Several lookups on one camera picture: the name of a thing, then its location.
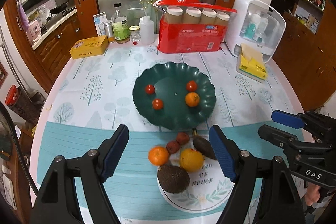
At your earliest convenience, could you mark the white cosmetic storage box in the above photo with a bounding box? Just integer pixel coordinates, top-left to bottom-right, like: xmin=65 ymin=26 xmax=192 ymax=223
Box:
xmin=225 ymin=0 xmax=286 ymax=64

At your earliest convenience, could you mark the blue and white carton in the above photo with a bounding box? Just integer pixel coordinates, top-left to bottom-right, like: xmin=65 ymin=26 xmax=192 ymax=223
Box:
xmin=93 ymin=12 xmax=108 ymax=37

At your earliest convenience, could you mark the red lid trash bin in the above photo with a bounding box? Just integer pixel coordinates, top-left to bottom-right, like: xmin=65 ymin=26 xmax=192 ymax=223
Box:
xmin=5 ymin=85 xmax=40 ymax=125

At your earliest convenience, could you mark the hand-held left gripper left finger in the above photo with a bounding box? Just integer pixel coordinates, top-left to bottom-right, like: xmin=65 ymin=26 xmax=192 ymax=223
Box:
xmin=31 ymin=124 xmax=130 ymax=224

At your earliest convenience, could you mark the dark sweet potato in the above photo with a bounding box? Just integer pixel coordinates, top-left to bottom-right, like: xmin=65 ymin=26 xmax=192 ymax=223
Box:
xmin=192 ymin=129 xmax=218 ymax=161

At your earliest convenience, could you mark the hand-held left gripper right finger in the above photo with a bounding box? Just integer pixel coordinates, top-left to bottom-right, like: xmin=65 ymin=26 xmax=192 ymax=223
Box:
xmin=209 ymin=124 xmax=306 ymax=224

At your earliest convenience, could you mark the black frying pan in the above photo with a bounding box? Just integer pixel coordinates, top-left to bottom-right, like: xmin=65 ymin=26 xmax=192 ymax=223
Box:
xmin=50 ymin=1 xmax=76 ymax=14

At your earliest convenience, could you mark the person's right hand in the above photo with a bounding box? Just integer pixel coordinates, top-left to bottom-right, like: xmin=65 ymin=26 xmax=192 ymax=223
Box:
xmin=304 ymin=183 xmax=322 ymax=207

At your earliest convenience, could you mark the bright orange mandarin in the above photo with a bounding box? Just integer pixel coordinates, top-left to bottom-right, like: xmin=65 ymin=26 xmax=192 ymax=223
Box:
xmin=148 ymin=146 xmax=170 ymax=166

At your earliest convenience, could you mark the red lychee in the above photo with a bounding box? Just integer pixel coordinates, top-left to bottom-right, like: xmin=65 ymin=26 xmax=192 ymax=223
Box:
xmin=176 ymin=133 xmax=190 ymax=146
xmin=166 ymin=140 xmax=181 ymax=154

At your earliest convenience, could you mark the white squeeze bottle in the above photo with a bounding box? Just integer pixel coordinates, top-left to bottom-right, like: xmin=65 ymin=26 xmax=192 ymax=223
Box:
xmin=128 ymin=7 xmax=155 ymax=45

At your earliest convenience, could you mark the yellow tissue pack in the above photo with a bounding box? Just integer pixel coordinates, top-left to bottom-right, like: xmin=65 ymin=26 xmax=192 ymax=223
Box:
xmin=236 ymin=43 xmax=268 ymax=81

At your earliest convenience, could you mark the dark green scalloped plate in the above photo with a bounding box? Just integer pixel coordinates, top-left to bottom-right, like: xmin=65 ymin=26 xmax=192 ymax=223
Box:
xmin=132 ymin=61 xmax=216 ymax=131

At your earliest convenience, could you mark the dark brown avocado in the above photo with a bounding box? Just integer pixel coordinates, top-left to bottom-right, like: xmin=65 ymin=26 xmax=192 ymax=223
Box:
xmin=157 ymin=164 xmax=190 ymax=193

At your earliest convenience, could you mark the small orange tangerine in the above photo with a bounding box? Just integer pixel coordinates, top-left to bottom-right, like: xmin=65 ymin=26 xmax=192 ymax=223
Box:
xmin=185 ymin=92 xmax=201 ymax=107

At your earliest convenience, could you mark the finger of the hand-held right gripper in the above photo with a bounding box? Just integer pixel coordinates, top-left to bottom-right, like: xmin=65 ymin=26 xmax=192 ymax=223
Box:
xmin=258 ymin=124 xmax=332 ymax=154
xmin=271 ymin=109 xmax=334 ymax=136

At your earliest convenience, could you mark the pink kitchen appliance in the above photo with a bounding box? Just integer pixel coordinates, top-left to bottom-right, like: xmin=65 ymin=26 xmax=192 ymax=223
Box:
xmin=28 ymin=25 xmax=42 ymax=43

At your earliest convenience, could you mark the small metal can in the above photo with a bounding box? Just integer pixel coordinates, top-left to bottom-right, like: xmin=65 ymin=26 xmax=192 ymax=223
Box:
xmin=103 ymin=20 xmax=116 ymax=43

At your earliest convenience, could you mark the wooden kitchen cabinet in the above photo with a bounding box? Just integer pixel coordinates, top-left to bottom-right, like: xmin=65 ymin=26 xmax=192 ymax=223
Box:
xmin=33 ymin=11 xmax=87 ymax=75

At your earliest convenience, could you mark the yellow tin box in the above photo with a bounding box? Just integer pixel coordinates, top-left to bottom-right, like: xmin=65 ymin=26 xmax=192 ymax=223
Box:
xmin=70 ymin=35 xmax=109 ymax=60

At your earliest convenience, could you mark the large yellow orange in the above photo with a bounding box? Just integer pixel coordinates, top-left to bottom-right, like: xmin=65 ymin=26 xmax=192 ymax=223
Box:
xmin=179 ymin=148 xmax=205 ymax=172

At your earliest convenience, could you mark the small yellow lid jar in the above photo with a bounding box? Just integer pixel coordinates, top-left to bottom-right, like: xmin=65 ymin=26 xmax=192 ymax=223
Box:
xmin=129 ymin=25 xmax=141 ymax=42

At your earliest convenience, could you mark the red paper cup package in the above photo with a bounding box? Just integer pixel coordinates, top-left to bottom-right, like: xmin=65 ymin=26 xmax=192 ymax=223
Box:
xmin=153 ymin=0 xmax=237 ymax=53

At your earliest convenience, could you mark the green label glass bottle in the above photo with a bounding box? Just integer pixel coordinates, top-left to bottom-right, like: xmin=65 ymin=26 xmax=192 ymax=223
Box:
xmin=112 ymin=3 xmax=130 ymax=44

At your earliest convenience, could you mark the purple hanging cloth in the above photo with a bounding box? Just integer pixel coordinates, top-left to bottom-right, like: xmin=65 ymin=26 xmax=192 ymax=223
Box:
xmin=18 ymin=2 xmax=28 ymax=28

